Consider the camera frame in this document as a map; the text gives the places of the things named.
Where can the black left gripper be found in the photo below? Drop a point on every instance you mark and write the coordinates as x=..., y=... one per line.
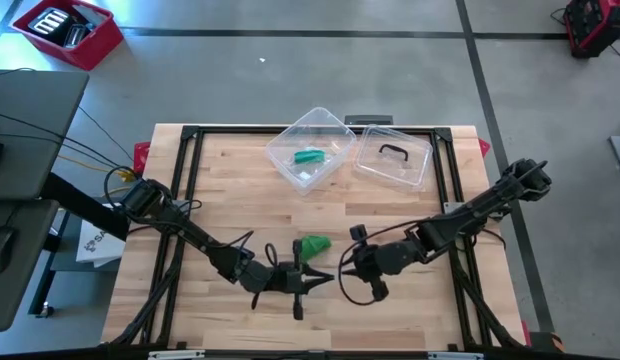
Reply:
x=270, y=279

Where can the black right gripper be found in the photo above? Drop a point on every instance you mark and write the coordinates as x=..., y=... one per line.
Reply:
x=390, y=260

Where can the light green bandage strip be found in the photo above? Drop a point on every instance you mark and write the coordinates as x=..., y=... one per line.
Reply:
x=315, y=246

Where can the clear plastic storage box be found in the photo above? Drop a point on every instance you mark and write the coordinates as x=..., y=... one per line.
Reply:
x=415, y=170
x=285, y=145

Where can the teal bandage roll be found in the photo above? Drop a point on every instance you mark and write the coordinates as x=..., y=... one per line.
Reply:
x=310, y=156

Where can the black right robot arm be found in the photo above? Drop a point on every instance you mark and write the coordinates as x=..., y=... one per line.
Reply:
x=470, y=212

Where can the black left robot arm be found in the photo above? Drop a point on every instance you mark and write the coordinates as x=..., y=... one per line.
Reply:
x=190, y=232

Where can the white printed cardboard box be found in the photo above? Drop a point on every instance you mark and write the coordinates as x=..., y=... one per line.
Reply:
x=97, y=247

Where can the black desk leg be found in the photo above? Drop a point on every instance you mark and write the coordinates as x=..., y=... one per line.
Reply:
x=46, y=280

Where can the grey desk top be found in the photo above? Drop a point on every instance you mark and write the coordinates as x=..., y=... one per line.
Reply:
x=15, y=295
x=40, y=95

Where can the black computer mouse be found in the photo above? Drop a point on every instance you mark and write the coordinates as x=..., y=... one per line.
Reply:
x=1, y=247

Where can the red plastic crate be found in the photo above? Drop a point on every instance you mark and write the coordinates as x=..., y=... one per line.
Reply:
x=97, y=47

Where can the small black silver device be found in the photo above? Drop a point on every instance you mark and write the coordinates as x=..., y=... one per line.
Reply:
x=76, y=36

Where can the red and black equipment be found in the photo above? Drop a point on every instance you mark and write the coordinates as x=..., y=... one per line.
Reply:
x=595, y=27

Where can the black white striped device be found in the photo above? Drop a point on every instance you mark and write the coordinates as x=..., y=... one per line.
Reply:
x=50, y=22

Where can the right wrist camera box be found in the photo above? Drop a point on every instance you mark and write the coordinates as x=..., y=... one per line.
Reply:
x=358, y=233

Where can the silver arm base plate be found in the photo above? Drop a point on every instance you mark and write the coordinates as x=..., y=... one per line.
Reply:
x=452, y=206

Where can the silver bracket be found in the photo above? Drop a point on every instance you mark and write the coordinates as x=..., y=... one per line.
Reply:
x=176, y=355
x=456, y=356

